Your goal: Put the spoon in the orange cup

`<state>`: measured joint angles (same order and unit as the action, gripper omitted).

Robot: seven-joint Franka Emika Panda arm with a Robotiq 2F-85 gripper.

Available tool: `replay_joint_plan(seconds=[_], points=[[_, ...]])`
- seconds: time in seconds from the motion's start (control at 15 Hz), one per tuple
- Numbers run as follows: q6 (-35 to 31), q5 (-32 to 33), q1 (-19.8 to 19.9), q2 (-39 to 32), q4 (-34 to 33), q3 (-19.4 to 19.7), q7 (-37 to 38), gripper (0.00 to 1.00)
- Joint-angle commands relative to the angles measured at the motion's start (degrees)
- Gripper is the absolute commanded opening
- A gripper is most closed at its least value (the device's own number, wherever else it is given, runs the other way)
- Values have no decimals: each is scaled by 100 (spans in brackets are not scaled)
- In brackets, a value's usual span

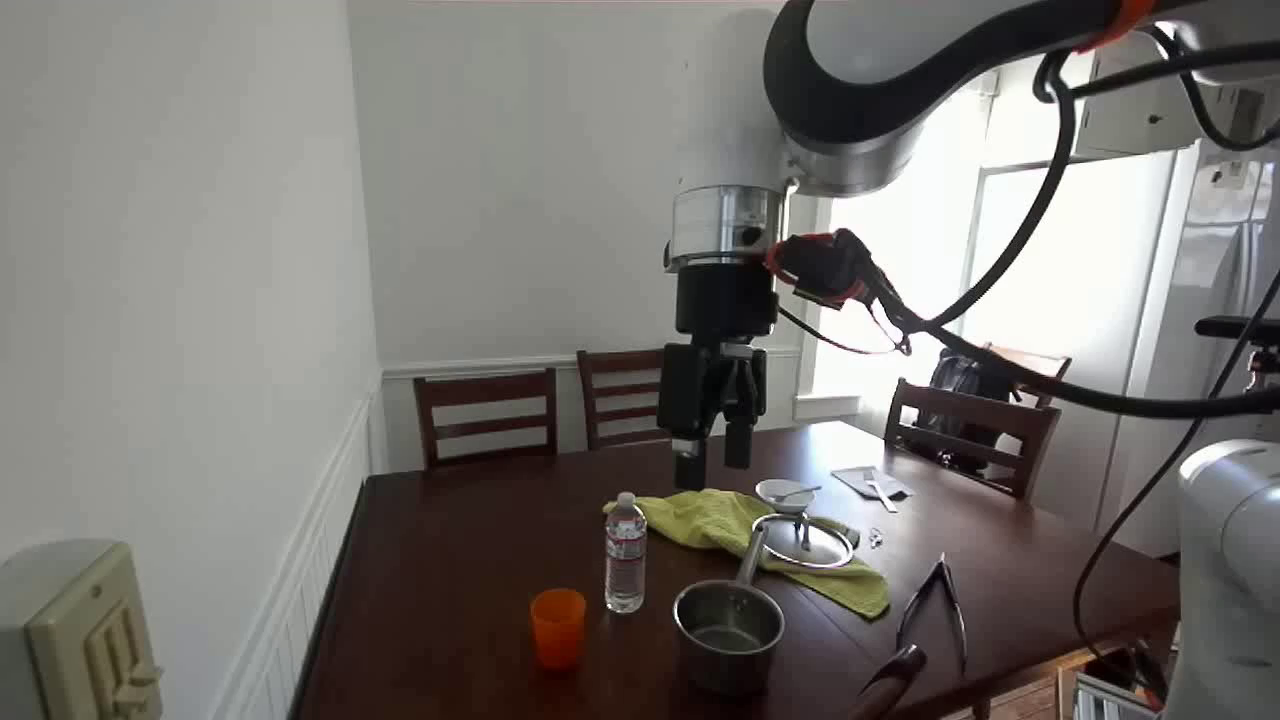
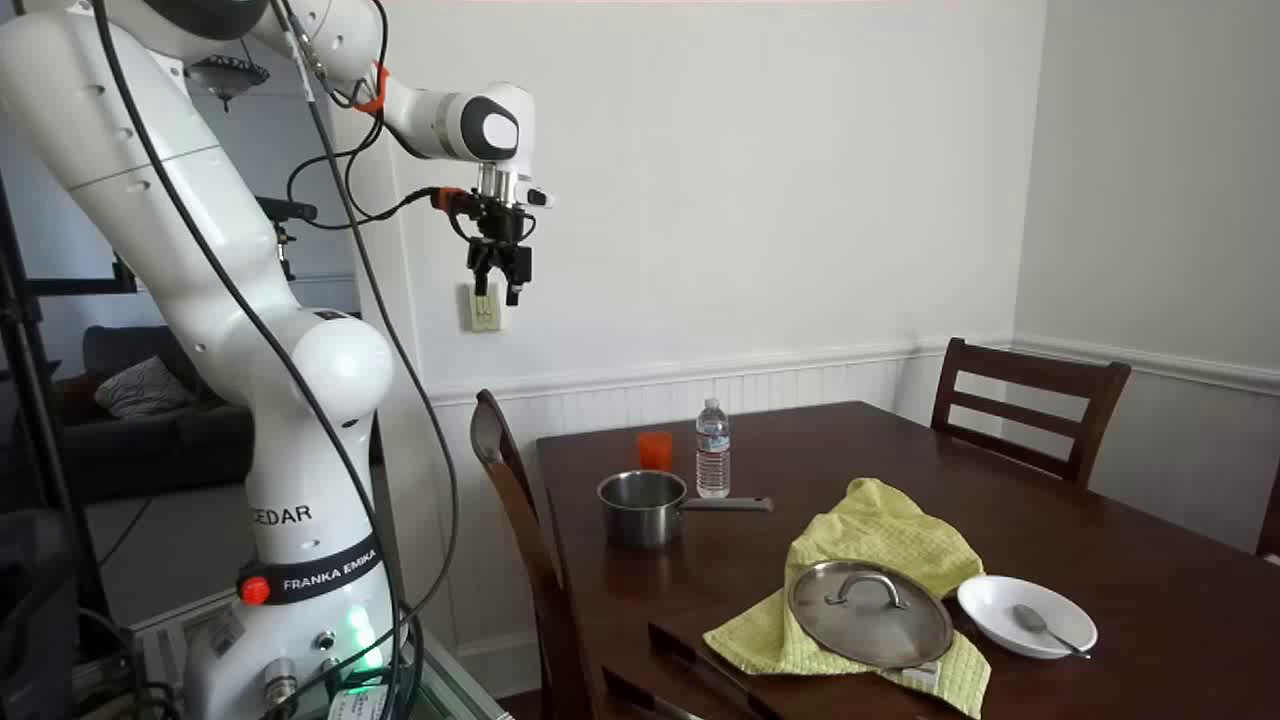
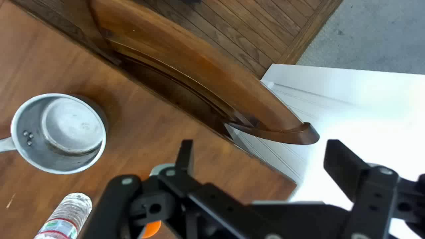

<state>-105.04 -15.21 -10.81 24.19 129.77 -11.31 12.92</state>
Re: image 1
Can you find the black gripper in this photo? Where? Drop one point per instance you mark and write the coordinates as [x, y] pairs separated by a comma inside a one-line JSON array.
[[722, 382]]

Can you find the silver metal spoon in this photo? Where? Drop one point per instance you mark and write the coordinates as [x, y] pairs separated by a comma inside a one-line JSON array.
[[790, 499]]

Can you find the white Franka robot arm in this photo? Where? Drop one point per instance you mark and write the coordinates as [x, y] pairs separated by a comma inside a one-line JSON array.
[[852, 64]]

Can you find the orange plastic cup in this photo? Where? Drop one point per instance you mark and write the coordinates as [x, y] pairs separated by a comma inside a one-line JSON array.
[[556, 631]]

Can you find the white ceramic bowl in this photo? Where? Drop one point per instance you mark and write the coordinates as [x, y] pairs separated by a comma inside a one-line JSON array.
[[772, 486]]

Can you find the light green dish cloth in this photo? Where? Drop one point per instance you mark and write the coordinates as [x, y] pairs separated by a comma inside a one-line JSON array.
[[705, 516]]

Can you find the steel pot lid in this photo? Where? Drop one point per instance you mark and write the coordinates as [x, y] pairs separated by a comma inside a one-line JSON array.
[[811, 540]]

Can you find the clear plastic water bottle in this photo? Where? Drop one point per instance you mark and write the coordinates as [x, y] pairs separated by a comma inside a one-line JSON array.
[[626, 562]]

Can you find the white paper sheet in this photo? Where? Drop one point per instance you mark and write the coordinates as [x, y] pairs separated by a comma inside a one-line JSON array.
[[865, 481]]

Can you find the black metal tongs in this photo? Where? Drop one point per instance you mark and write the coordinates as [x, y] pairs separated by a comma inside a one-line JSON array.
[[941, 592]]

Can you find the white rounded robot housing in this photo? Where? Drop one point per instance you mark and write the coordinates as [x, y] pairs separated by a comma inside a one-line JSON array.
[[1232, 584]]

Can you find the beige wall light switch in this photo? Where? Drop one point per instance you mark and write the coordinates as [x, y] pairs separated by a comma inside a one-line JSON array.
[[92, 642]]

